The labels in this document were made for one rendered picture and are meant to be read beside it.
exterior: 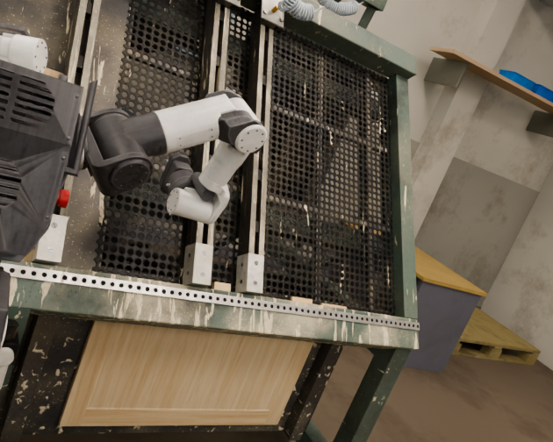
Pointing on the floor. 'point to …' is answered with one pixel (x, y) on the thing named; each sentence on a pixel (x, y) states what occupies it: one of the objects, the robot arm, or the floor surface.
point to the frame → (310, 376)
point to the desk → (440, 312)
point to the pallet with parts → (494, 341)
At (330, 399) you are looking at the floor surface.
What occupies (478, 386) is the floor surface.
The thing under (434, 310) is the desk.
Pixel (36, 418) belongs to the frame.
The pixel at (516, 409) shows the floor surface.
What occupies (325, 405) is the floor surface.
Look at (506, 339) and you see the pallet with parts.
